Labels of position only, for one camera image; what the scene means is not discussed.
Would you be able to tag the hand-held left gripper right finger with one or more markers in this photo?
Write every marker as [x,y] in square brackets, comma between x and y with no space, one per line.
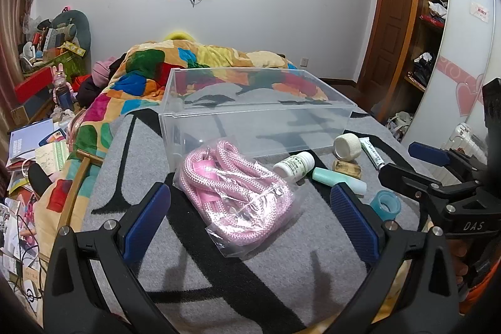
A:
[354,224]

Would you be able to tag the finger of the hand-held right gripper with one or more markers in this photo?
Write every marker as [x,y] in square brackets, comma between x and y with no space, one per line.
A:
[407,179]
[427,154]

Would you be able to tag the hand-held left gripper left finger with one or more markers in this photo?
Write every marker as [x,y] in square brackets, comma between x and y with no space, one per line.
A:
[148,224]

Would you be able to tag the clear plastic storage box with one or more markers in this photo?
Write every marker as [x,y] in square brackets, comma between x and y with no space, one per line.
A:
[254,130]

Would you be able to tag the person's right forearm orange sleeve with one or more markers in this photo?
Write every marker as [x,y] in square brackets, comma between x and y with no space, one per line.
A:
[475,298]

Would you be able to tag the person's right hand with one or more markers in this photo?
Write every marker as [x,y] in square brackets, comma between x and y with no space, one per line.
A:
[457,257]

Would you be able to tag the teal tape roll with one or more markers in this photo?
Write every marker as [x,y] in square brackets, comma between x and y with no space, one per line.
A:
[385,205]

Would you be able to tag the white ribbed object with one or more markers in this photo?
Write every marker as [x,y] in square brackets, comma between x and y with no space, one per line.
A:
[465,140]

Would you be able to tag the white shoes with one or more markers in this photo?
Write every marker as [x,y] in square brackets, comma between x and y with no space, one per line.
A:
[399,124]

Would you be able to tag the white ointment tube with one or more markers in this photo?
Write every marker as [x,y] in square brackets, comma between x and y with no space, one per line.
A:
[372,154]

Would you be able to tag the mint green tube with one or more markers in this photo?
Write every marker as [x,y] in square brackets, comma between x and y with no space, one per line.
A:
[336,179]

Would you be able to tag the small golden block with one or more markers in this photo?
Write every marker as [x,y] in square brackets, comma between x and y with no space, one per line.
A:
[347,167]

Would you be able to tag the wooden stick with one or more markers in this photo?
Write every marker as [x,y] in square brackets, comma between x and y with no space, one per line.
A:
[78,185]

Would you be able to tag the white medicine bottle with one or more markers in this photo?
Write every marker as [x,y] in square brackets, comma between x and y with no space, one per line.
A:
[295,163]

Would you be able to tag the grey blanket with black pattern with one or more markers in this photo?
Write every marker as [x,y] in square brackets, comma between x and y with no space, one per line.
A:
[274,279]

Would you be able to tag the white wardrobe door pink hearts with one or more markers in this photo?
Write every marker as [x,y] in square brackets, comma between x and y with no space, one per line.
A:
[465,56]

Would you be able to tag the wooden wardrobe shelf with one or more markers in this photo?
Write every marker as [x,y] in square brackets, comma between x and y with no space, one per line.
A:
[428,44]

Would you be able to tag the pile of papers and books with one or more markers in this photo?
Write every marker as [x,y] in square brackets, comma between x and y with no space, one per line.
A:
[19,232]

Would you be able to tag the brown wooden door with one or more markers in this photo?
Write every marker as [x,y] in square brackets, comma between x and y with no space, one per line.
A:
[391,25]

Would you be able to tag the colourful patchwork quilt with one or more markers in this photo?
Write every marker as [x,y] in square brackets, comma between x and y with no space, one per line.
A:
[129,83]

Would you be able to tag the dark clothes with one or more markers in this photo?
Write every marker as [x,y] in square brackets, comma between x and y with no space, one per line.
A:
[87,91]

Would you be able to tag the blue and white book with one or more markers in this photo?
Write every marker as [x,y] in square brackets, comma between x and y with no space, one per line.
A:
[29,138]

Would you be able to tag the white sticker with red print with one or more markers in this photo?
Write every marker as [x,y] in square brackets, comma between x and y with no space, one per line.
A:
[480,10]

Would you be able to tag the pink knitted hat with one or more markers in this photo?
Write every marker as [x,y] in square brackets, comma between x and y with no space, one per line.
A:
[101,72]

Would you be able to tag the pink rabbit toy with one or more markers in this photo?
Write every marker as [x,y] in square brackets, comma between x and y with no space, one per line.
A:
[62,83]

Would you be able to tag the red box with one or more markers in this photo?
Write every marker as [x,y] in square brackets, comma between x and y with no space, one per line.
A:
[33,83]

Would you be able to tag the yellow pillow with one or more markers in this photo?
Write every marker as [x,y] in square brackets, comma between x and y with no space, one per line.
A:
[178,35]

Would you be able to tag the striped curtain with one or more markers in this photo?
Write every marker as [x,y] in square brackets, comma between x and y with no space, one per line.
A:
[15,25]

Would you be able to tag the white wall socket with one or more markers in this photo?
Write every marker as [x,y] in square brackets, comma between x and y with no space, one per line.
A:
[304,62]

